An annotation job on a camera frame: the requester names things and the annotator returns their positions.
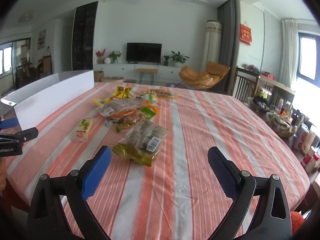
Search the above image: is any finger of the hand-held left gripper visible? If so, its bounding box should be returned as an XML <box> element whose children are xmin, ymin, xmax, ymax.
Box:
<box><xmin>0</xmin><ymin>127</ymin><xmax>39</xmax><ymax>143</ymax></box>
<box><xmin>0</xmin><ymin>119</ymin><xmax>20</xmax><ymax>130</ymax></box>

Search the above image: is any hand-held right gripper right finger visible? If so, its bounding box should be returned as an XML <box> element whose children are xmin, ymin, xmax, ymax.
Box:
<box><xmin>207</xmin><ymin>146</ymin><xmax>293</xmax><ymax>240</ymax></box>

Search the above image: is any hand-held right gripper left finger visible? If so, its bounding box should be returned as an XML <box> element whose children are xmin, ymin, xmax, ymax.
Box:
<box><xmin>27</xmin><ymin>145</ymin><xmax>112</xmax><ymax>240</ymax></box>

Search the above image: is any large white cardboard box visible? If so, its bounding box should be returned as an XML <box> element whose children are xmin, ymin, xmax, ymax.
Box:
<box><xmin>0</xmin><ymin>70</ymin><xmax>95</xmax><ymax>131</ymax></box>

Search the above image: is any yellow snack packet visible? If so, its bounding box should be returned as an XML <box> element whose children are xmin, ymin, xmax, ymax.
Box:
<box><xmin>111</xmin><ymin>86</ymin><xmax>135</xmax><ymax>100</ymax></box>

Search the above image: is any gold packet of dark snacks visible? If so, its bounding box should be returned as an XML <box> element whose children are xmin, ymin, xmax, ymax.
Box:
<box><xmin>112</xmin><ymin>119</ymin><xmax>170</xmax><ymax>167</ymax></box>

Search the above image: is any orange white striped tablecloth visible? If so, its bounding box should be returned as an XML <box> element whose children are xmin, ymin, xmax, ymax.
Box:
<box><xmin>5</xmin><ymin>81</ymin><xmax>312</xmax><ymax>240</ymax></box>

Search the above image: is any pale yellow cracker packet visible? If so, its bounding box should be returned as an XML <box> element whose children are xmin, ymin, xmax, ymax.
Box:
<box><xmin>72</xmin><ymin>117</ymin><xmax>94</xmax><ymax>142</ymax></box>

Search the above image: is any red chair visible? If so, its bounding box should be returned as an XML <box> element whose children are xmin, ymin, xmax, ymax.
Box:
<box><xmin>4</xmin><ymin>180</ymin><xmax>29</xmax><ymax>213</ymax></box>

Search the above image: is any green header snack packet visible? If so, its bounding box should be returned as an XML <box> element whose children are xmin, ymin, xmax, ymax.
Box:
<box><xmin>105</xmin><ymin>106</ymin><xmax>159</xmax><ymax>133</ymax></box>

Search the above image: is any sliding glass door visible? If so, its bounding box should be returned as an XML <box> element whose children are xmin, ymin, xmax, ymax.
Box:
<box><xmin>0</xmin><ymin>37</ymin><xmax>32</xmax><ymax>88</ymax></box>

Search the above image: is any orange trimmed brown snack packet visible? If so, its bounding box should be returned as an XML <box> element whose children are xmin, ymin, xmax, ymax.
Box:
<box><xmin>94</xmin><ymin>97</ymin><xmax>150</xmax><ymax>119</ymax></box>

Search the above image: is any basket of small goods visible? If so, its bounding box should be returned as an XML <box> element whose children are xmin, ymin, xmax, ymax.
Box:
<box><xmin>266</xmin><ymin>112</ymin><xmax>298</xmax><ymax>138</ymax></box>

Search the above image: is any group of bottles and jars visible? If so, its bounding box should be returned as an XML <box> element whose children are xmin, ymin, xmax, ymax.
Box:
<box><xmin>291</xmin><ymin>109</ymin><xmax>320</xmax><ymax>173</ymax></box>

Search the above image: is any green pot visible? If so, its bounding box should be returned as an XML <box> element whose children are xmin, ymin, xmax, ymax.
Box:
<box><xmin>255</xmin><ymin>87</ymin><xmax>272</xmax><ymax>100</ymax></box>

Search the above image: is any orange lounge chair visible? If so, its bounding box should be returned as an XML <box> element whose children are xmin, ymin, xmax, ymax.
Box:
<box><xmin>179</xmin><ymin>61</ymin><xmax>231</xmax><ymax>92</ymax></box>

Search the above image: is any yellow edged pastry packet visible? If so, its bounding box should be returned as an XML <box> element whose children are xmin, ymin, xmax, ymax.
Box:
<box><xmin>147</xmin><ymin>88</ymin><xmax>175</xmax><ymax>98</ymax></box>

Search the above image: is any red flower arrangement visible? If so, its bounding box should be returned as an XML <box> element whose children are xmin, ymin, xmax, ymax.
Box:
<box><xmin>95</xmin><ymin>49</ymin><xmax>106</xmax><ymax>64</ymax></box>

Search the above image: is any small wooden bench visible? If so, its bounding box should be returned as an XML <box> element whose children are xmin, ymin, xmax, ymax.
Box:
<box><xmin>136</xmin><ymin>68</ymin><xmax>159</xmax><ymax>84</ymax></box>

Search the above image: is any tall dark display cabinet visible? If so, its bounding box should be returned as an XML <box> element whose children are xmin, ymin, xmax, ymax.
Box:
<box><xmin>72</xmin><ymin>1</ymin><xmax>98</xmax><ymax>71</ymax></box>

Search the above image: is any white television cabinet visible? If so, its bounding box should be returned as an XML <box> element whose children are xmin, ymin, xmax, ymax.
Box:
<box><xmin>94</xmin><ymin>63</ymin><xmax>190</xmax><ymax>83</ymax></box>

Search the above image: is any leafy plant in vase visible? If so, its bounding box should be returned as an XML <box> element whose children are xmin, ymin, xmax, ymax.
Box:
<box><xmin>108</xmin><ymin>50</ymin><xmax>122</xmax><ymax>64</ymax></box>

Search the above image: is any large potted green plant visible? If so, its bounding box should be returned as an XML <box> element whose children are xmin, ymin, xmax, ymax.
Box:
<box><xmin>170</xmin><ymin>51</ymin><xmax>190</xmax><ymax>67</ymax></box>

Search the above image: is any black flat television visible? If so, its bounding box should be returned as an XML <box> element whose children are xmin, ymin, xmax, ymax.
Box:
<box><xmin>126</xmin><ymin>43</ymin><xmax>162</xmax><ymax>64</ymax></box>

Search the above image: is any cloth covered standing air conditioner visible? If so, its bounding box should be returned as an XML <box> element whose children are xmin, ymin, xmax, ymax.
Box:
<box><xmin>201</xmin><ymin>19</ymin><xmax>222</xmax><ymax>73</ymax></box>

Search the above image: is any white curtain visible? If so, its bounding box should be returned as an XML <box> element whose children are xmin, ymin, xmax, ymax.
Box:
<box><xmin>279</xmin><ymin>18</ymin><xmax>299</xmax><ymax>88</ymax></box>

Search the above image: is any grey curtain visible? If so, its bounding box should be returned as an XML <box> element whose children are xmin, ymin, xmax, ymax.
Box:
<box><xmin>217</xmin><ymin>0</ymin><xmax>240</xmax><ymax>67</ymax></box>

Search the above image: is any dark framed window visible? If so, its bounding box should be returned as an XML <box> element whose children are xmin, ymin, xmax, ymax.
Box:
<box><xmin>297</xmin><ymin>32</ymin><xmax>320</xmax><ymax>88</ymax></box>

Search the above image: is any framed wall painting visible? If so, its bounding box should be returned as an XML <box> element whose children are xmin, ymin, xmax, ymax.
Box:
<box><xmin>37</xmin><ymin>29</ymin><xmax>47</xmax><ymax>50</ymax></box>

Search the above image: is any red wall hanging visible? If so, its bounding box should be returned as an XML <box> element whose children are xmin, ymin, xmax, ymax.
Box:
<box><xmin>239</xmin><ymin>23</ymin><xmax>253</xmax><ymax>46</ymax></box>

